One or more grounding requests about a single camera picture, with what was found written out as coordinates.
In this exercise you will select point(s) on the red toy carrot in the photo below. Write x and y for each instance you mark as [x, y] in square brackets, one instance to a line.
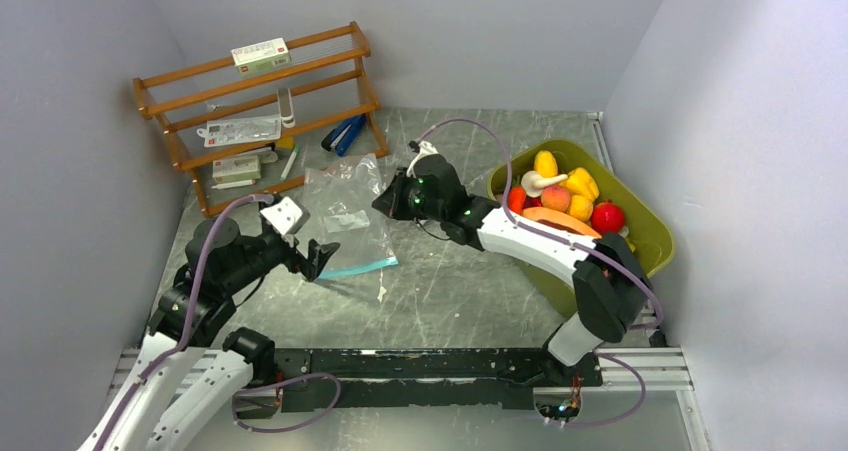
[516, 199]

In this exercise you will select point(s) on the clear zip top bag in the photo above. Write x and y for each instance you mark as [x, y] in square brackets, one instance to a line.
[339, 199]

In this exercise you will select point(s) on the blue stapler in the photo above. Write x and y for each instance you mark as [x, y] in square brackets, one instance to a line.
[339, 139]

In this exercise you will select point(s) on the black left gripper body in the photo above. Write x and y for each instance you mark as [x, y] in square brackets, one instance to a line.
[292, 257]

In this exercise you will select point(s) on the white green box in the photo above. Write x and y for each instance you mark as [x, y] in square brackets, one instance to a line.
[261, 57]

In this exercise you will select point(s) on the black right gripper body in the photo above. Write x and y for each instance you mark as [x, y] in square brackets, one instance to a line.
[411, 203]

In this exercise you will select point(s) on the yellow toy lemon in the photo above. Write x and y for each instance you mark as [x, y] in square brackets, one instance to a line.
[580, 208]

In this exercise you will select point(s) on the toy peach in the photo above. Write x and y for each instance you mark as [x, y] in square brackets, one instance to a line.
[556, 197]

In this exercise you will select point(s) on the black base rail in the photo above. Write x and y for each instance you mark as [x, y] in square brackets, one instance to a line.
[358, 378]

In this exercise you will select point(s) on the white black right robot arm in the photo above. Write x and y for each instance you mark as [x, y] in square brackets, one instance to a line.
[609, 284]

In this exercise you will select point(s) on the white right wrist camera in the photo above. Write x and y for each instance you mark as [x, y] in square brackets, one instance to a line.
[421, 149]

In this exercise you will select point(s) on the white green marker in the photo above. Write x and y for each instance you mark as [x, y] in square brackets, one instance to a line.
[290, 163]

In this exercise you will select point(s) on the white upright device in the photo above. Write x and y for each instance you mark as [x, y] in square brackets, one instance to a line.
[286, 108]

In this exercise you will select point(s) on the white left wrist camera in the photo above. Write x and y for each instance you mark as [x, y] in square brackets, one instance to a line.
[286, 217]

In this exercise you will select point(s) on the red toy pomegranate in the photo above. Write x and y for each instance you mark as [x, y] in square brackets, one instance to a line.
[608, 217]

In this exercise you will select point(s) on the olive green plastic bin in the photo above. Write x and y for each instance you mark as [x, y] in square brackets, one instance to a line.
[653, 240]

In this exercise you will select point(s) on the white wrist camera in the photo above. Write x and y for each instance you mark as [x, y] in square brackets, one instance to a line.
[286, 217]
[421, 149]

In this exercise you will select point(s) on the flat white package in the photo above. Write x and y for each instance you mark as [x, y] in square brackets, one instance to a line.
[227, 132]

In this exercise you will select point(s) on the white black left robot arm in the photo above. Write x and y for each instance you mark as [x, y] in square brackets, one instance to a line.
[149, 412]

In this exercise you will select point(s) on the yellow toy bell pepper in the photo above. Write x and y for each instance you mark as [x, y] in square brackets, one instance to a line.
[580, 182]

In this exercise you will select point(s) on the small white box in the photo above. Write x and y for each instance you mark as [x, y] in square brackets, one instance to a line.
[236, 169]

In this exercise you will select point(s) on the orange toy papaya slice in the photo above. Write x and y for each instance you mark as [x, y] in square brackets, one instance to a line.
[560, 220]

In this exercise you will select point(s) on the yellow toy mango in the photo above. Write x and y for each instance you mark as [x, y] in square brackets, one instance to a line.
[545, 164]

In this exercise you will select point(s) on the wooden three-tier rack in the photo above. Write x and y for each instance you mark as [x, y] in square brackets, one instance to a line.
[208, 113]

